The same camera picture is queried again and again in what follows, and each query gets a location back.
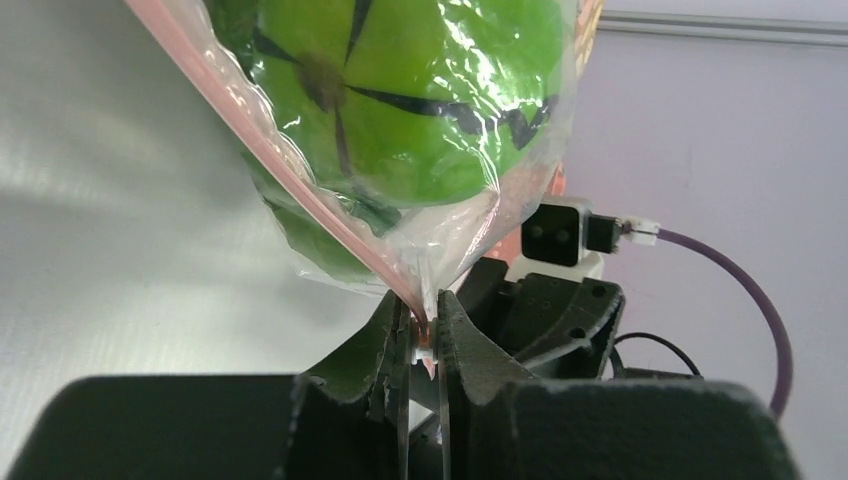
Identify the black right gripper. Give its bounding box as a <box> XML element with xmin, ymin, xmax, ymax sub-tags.
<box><xmin>457</xmin><ymin>258</ymin><xmax>625</xmax><ymax>379</ymax></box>

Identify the green fake watermelon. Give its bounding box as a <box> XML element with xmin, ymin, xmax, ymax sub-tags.
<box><xmin>251</xmin><ymin>1</ymin><xmax>568</xmax><ymax>208</ymax></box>

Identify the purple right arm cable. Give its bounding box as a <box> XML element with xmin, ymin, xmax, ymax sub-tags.
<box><xmin>655</xmin><ymin>228</ymin><xmax>795</xmax><ymax>420</ymax></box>

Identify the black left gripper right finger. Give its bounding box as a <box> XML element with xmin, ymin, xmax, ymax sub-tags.
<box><xmin>436</xmin><ymin>290</ymin><xmax>801</xmax><ymax>479</ymax></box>

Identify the clear zip top bag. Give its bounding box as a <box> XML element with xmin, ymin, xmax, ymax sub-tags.
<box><xmin>129</xmin><ymin>1</ymin><xmax>603</xmax><ymax>347</ymax></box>

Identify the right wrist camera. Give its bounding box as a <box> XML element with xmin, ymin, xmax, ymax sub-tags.
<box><xmin>506</xmin><ymin>195</ymin><xmax>661</xmax><ymax>282</ymax></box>

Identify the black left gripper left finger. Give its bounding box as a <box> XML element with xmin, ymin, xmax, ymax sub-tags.
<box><xmin>9</xmin><ymin>293</ymin><xmax>412</xmax><ymax>479</ymax></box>

